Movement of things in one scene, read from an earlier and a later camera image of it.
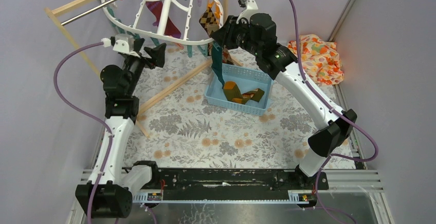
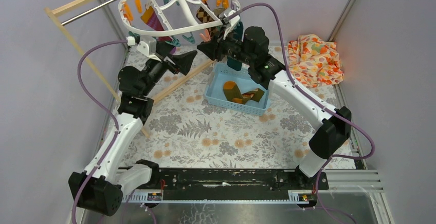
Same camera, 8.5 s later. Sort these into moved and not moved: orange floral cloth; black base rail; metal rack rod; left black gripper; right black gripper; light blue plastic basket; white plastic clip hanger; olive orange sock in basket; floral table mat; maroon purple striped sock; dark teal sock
Moved: white plastic clip hanger; maroon purple striped sock; left black gripper; dark teal sock; right black gripper
Not moved: orange floral cloth; olive orange sock in basket; light blue plastic basket; floral table mat; metal rack rod; black base rail
